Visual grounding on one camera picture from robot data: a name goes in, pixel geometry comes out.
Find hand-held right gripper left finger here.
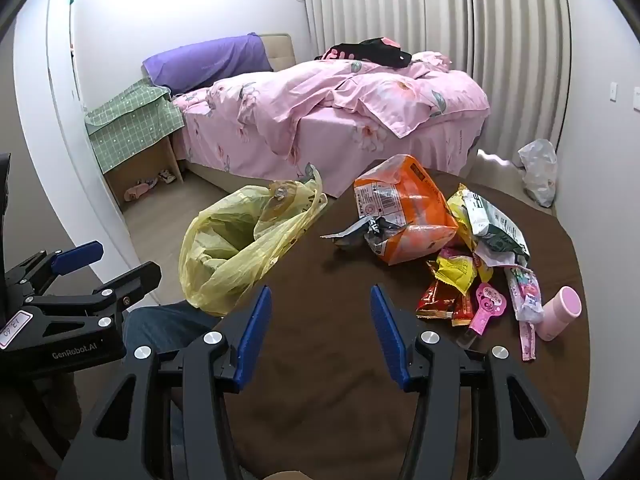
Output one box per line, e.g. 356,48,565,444
57,284,273,480

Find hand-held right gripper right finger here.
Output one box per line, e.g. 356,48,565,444
369,284,586,480

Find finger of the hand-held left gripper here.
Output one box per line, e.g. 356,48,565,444
6,241,104,297
30,261,162,333

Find red snack wrapper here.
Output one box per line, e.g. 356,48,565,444
416,277,458,321

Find yellow plastic bag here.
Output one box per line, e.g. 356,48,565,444
178,166,329,317

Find white green milk carton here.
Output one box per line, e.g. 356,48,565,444
462,187,531,267

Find person's leg in jeans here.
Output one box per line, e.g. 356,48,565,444
122,302,223,356

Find red orange wrapper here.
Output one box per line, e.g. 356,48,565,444
451,290,474,327

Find brown tablecloth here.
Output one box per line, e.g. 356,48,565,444
165,157,583,480

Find pink slipper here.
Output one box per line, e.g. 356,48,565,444
124,180,156,202

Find small yellow wrapper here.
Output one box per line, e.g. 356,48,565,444
432,255,476,296

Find pink bear-shaped wrapper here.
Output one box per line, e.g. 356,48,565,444
467,282,508,336

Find wooden nightstand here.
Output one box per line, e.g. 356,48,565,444
102,132,185,211

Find orange snack bag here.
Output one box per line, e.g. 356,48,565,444
320,154,460,266

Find pink wrapper strip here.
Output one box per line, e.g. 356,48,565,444
520,321,539,362

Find pink printed candy wrapper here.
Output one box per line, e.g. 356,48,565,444
504,266,546,323

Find yellow snack packet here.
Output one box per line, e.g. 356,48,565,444
446,183,481,252

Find green checked cloth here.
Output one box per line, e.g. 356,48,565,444
84,80,186,177

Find pink cup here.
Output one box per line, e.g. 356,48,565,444
536,286,582,342

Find bed with pink sheet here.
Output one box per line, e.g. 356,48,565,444
172,50,491,196

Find white plastic bag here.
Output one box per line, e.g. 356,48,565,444
517,138,558,208

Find purple pillow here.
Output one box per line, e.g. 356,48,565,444
142,35,275,95

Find pink floral duvet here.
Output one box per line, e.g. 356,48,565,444
210,51,491,161

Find beige headboard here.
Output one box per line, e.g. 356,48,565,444
260,33,293,72

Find black pink garment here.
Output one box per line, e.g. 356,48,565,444
315,37,413,69

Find white curtains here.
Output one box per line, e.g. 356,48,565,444
292,0,573,161

